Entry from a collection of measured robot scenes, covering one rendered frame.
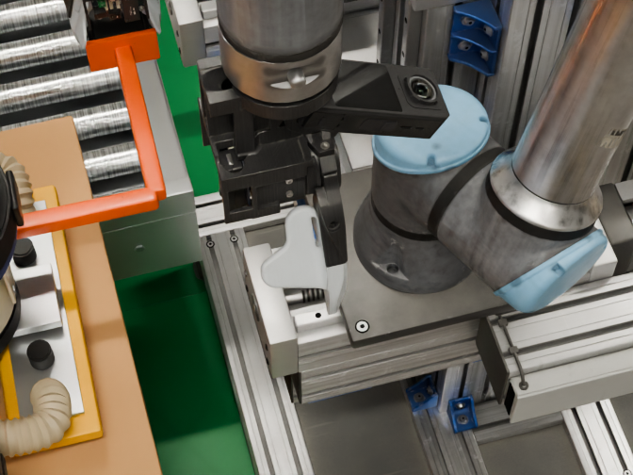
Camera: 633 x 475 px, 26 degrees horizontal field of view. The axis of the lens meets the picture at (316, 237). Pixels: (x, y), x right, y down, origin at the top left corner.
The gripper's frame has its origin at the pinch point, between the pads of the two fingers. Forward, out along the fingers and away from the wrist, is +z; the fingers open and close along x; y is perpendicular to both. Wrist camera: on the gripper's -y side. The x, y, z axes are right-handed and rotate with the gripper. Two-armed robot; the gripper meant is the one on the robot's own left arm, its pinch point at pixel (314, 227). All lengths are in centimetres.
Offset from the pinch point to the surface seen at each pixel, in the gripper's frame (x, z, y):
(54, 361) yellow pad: -22, 52, 24
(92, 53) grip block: -56, 40, 12
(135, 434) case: -14, 58, 17
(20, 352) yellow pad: -24, 52, 28
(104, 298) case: -32, 58, 18
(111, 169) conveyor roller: -80, 98, 13
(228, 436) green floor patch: -53, 152, 2
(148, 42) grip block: -55, 40, 6
